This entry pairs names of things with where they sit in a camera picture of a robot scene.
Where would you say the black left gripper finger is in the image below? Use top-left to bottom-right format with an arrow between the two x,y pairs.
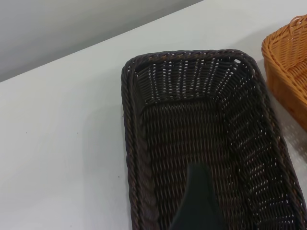
167,163 -> 223,230

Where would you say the black wicker basket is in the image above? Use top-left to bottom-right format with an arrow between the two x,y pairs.
120,48 -> 307,230

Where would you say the orange wicker basket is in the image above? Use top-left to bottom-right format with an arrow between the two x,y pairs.
260,14 -> 307,132

